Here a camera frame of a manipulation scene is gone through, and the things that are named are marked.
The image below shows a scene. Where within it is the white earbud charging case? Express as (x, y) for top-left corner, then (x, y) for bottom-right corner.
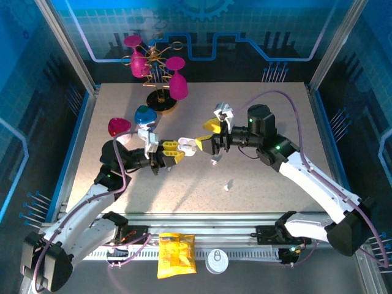
(177, 137), (198, 158)

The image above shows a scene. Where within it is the white cup with pink lid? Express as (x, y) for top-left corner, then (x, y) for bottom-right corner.
(107, 117), (134, 146)

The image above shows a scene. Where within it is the white cup with blue lid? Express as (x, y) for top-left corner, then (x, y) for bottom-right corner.
(134, 105), (158, 131)

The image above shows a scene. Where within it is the magenta wine glass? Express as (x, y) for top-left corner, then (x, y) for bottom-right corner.
(123, 34), (148, 78)
(165, 56), (189, 101)

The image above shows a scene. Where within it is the yellow snack bag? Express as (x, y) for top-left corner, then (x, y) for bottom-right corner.
(156, 232), (198, 280)

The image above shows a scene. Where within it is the white pull-tab can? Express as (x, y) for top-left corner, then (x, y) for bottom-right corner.
(205, 248), (229, 275)

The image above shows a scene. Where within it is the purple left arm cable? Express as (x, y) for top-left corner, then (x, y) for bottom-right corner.
(30, 129), (153, 293)

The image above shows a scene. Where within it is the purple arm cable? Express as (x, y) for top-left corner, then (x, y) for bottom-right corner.
(231, 89), (390, 269)
(30, 129), (153, 293)

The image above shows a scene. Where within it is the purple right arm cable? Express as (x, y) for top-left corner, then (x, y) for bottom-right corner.
(231, 89), (390, 269)

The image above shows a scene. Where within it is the gold wire glass rack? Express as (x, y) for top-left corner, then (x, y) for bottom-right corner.
(121, 32), (185, 114)

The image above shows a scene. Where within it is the aluminium front frame rail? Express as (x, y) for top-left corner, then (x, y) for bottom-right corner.
(39, 210), (373, 247)

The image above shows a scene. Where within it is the aluminium frame post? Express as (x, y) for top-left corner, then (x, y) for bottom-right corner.
(34, 0), (98, 93)
(307, 0), (358, 90)

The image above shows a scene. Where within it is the white slotted cable duct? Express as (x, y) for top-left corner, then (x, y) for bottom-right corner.
(81, 246), (283, 262)

